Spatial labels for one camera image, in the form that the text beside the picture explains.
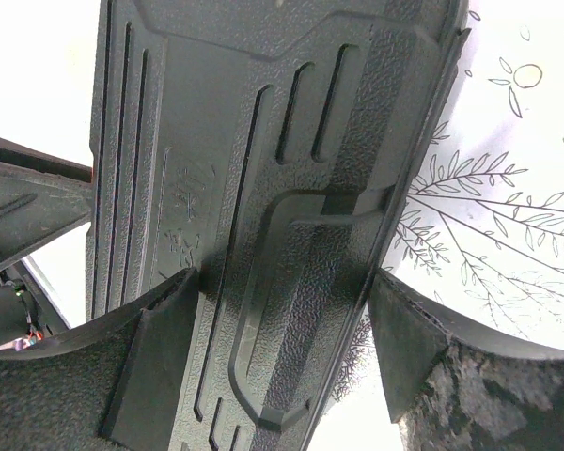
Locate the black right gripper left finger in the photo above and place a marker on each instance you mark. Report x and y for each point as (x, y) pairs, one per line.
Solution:
(111, 384)

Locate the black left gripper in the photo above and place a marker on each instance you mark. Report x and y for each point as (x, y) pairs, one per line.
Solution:
(42, 197)

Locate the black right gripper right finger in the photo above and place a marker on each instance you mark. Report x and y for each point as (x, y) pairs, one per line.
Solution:
(452, 383)

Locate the black plastic tool case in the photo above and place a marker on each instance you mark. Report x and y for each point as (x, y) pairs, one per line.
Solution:
(266, 146)

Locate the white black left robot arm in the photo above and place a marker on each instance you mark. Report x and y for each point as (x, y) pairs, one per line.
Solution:
(25, 309)

